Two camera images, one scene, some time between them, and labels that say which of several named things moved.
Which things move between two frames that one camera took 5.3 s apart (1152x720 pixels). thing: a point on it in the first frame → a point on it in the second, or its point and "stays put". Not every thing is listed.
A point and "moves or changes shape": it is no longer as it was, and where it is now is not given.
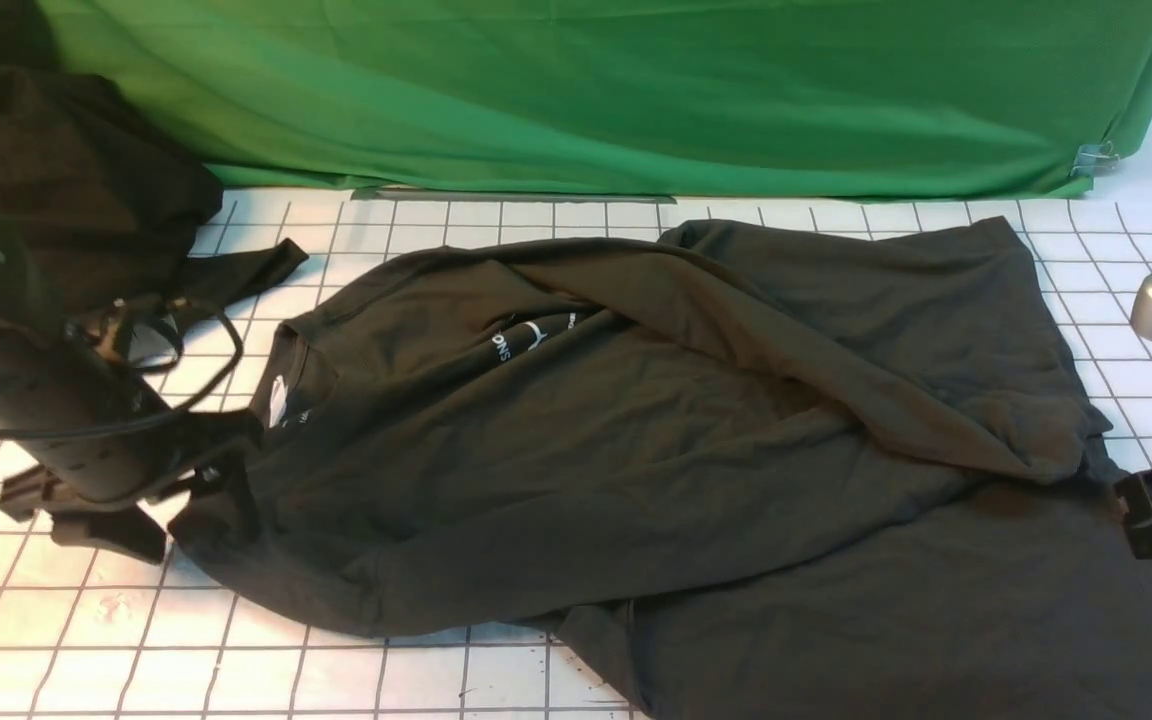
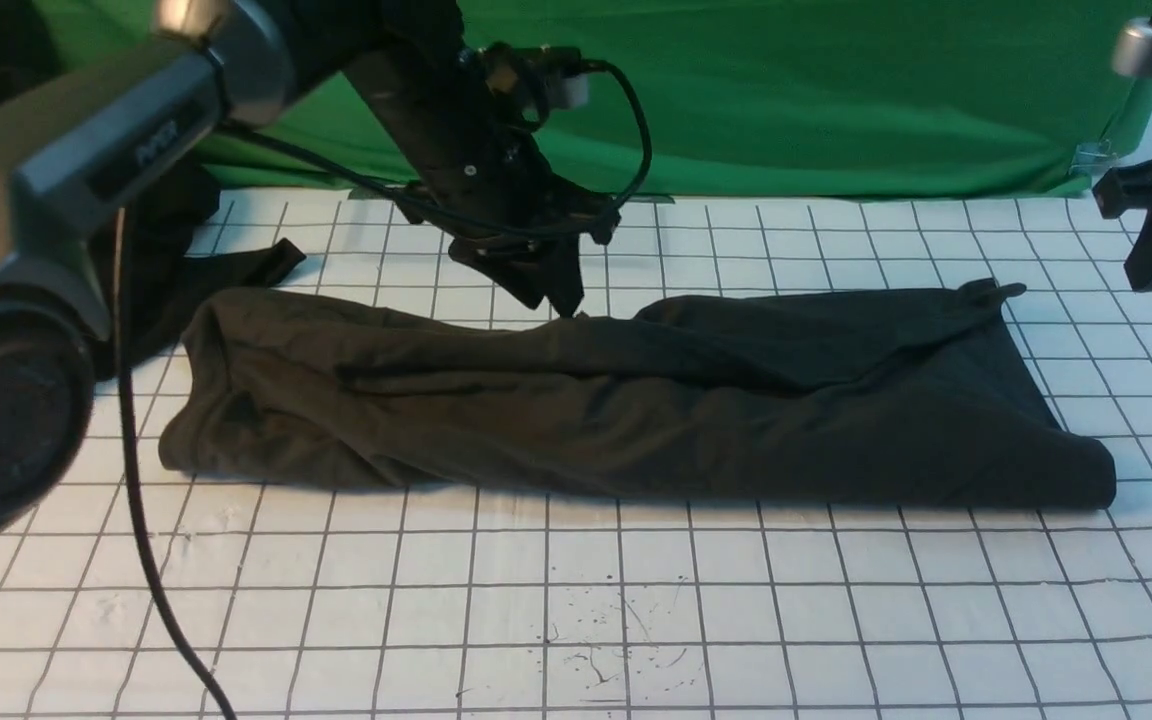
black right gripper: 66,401 → 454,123
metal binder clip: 1094,159 stays put
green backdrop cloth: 637,99 stays put
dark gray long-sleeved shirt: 756,470 moves or changes shape
